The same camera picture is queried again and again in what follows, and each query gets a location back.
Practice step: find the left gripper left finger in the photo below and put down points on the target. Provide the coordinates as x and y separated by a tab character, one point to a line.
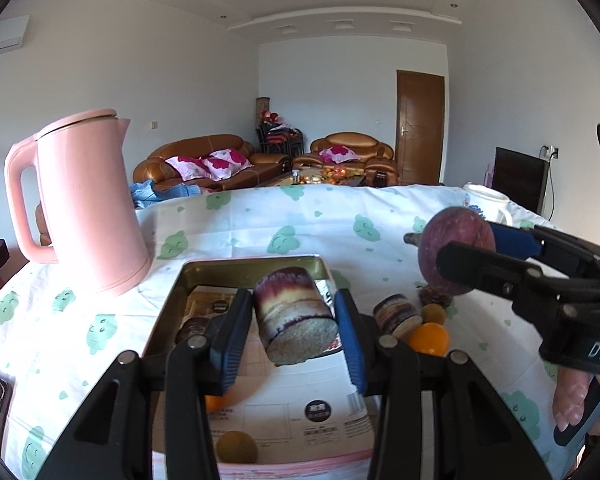
201	365

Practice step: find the pink floral cushion right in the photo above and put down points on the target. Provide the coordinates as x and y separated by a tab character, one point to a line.
226	163

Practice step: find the purple round passion fruit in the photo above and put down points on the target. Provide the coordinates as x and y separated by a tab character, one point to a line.
450	226

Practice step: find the brown leather armchair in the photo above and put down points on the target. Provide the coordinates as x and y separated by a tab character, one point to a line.
353	150

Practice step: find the person right hand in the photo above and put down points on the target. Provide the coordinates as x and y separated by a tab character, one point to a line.
568	402

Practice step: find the blue clothing pile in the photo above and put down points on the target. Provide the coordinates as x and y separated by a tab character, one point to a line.
147	193

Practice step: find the white air conditioner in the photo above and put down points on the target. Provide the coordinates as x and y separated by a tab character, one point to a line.
12	32

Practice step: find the pink cushion on armchair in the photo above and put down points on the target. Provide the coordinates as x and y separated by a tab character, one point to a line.
338	154

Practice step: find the black television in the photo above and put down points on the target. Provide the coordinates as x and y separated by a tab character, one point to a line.
521	177

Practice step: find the pink floral cushion left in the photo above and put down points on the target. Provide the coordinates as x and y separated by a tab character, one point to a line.
190	168

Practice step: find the striped cylinder jar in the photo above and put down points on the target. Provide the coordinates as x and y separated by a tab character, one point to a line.
396	316
295	324

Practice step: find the pink floral cushion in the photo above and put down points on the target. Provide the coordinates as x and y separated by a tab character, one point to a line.
226	163
190	168

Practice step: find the dark brown round fruit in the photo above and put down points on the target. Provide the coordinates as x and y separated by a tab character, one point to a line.
195	326

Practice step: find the smooth orange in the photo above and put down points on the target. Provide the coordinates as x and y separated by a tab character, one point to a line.
218	403

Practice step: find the wooden coffee table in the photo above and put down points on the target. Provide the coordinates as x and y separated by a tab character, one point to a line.
337	175

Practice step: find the pink metal tin box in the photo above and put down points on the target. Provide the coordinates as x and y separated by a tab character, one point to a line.
308	420

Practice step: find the brown leather long sofa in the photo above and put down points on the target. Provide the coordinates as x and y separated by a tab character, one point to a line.
265	167

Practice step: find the dark dried spiky fruit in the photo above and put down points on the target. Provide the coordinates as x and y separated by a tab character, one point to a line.
430	295

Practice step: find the white tablecloth green clouds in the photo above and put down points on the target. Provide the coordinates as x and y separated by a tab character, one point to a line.
55	343

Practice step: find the stacked dark chairs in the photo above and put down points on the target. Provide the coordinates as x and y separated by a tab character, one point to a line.
277	137

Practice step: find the small yellow fruit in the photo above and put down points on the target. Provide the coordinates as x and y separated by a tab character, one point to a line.
433	313

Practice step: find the small yellow-green fruit front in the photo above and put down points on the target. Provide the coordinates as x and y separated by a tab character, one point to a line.
236	447

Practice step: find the brown wooden door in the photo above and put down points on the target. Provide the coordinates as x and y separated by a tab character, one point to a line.
420	115

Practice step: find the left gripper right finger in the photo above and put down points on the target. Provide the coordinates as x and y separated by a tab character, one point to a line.
381	365

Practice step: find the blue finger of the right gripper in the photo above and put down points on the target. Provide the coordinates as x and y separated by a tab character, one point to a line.
528	284
560	251

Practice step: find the pink electric kettle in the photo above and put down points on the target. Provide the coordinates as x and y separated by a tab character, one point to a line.
95	236

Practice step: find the white mug blue print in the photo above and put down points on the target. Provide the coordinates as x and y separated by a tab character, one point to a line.
488	203

